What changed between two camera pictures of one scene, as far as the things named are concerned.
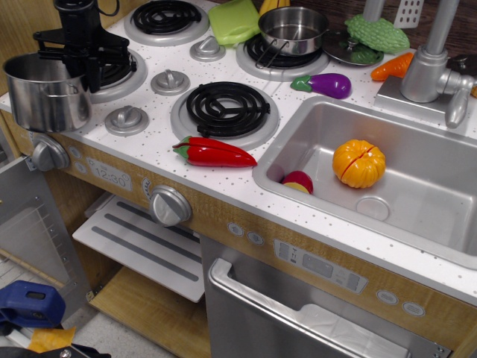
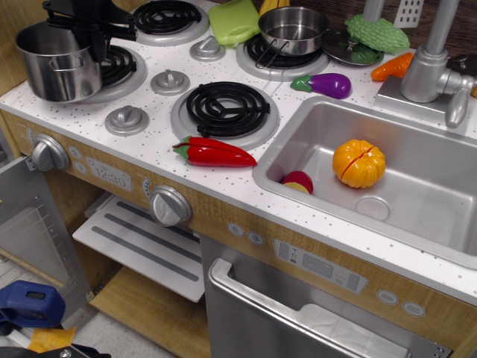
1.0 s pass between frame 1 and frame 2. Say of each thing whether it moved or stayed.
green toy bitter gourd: stayed
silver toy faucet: stayed
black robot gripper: moved
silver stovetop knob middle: stayed
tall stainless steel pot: moved
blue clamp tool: stayed
